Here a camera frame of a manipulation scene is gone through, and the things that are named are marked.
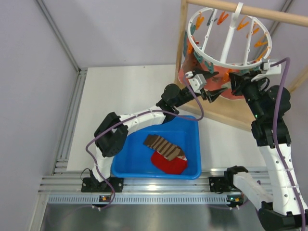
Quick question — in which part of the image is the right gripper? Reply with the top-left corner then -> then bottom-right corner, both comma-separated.
229,70 -> 267,119

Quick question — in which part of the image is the salmon pink cloth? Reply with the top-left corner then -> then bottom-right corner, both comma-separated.
178,31 -> 244,101

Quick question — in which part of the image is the white round clip hanger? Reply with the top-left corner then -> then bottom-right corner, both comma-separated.
183,2 -> 272,72

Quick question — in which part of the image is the brown striped sock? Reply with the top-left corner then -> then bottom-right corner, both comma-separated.
143,134 -> 186,161

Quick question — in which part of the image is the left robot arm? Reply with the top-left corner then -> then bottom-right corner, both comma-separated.
82,69 -> 227,193

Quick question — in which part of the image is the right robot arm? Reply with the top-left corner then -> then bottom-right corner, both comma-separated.
224,73 -> 308,231

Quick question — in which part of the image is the wooden hanger stand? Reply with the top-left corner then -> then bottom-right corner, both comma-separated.
175,0 -> 308,130

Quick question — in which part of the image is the red santa sock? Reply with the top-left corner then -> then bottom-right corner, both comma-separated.
151,152 -> 188,175

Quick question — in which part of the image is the white base board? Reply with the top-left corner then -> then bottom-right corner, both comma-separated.
68,71 -> 265,170

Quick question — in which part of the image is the blue plastic bin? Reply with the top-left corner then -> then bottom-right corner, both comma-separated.
111,115 -> 202,180

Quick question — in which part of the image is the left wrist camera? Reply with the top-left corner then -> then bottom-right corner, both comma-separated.
184,72 -> 206,94

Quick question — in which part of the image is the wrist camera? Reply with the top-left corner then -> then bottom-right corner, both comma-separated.
184,72 -> 206,94
260,59 -> 282,76

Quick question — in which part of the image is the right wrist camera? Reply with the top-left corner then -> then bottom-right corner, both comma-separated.
260,59 -> 282,76

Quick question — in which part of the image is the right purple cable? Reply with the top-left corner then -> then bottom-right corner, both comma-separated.
255,57 -> 306,217

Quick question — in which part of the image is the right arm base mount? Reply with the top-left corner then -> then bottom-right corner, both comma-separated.
208,177 -> 239,194

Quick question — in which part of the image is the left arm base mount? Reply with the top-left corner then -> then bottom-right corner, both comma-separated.
81,171 -> 124,193

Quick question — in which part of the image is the aluminium rail frame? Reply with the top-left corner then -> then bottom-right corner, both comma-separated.
28,0 -> 308,231

